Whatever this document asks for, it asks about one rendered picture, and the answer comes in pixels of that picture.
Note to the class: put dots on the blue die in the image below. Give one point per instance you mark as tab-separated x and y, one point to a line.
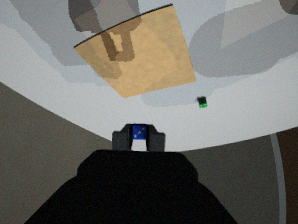
139	131

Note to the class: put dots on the tan flat mat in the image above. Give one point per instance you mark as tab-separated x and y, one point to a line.
142	54

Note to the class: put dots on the green die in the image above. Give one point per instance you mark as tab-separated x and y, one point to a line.
202	102

